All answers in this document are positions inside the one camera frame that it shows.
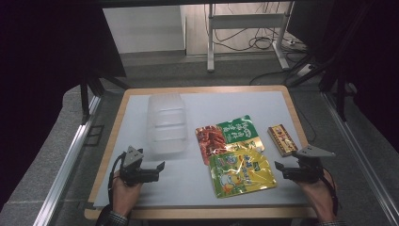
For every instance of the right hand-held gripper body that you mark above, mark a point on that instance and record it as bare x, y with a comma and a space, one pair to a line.
310, 166

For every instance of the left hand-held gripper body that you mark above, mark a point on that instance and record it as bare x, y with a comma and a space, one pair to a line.
131, 163

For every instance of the small brown gold box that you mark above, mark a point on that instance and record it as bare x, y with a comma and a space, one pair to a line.
282, 139

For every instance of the clear plastic container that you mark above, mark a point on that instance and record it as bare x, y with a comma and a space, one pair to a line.
167, 125

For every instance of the yellow green spouted pouch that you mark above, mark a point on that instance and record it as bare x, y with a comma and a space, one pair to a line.
241, 175

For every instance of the red green gold snack packet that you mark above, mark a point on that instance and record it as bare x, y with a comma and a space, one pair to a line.
219, 138

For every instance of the person's left hand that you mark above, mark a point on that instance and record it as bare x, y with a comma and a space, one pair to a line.
125, 196

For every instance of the person's right hand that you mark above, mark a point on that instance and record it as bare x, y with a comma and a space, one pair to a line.
321, 197

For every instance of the black rounded object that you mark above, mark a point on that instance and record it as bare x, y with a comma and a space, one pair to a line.
103, 218

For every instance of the black tripod legs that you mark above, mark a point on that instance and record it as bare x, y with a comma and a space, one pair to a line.
340, 94

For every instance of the black stand legs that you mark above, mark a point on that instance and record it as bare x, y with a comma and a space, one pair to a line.
84, 100

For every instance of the white table mat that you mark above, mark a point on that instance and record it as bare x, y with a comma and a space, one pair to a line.
219, 103

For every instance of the white power strip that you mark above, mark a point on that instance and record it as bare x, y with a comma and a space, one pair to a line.
306, 70

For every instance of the dark curtain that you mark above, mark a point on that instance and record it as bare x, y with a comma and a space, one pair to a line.
47, 78
376, 62

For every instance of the small black floor bracket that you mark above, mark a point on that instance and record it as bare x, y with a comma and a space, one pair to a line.
94, 135

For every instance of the aluminium rail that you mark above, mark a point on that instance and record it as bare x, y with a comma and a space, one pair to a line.
62, 175
360, 157

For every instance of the white metal desk frame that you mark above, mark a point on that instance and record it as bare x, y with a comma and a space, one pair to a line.
244, 21

